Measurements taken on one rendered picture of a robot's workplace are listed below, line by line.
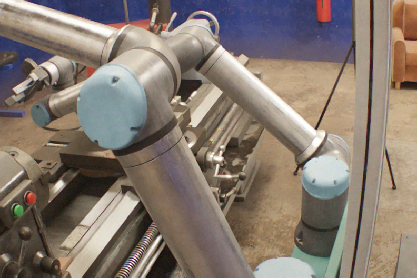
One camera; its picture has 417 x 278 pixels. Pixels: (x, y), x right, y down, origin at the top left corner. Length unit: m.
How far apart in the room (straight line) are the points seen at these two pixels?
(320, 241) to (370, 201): 0.53
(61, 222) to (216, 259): 1.26
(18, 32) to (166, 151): 0.41
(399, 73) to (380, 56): 4.15
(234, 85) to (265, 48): 4.40
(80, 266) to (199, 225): 0.85
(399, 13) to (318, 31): 1.06
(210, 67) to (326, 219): 0.59
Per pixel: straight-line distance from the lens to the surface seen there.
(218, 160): 1.93
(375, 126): 0.93
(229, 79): 1.53
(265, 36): 5.88
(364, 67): 0.89
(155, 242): 1.87
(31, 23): 0.95
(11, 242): 1.19
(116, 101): 0.69
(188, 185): 0.75
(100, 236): 1.67
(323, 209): 1.46
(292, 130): 1.56
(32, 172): 1.49
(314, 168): 1.47
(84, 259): 1.59
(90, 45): 0.88
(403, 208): 3.21
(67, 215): 2.03
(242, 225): 3.01
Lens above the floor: 1.82
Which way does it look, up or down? 27 degrees down
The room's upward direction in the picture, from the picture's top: 6 degrees counter-clockwise
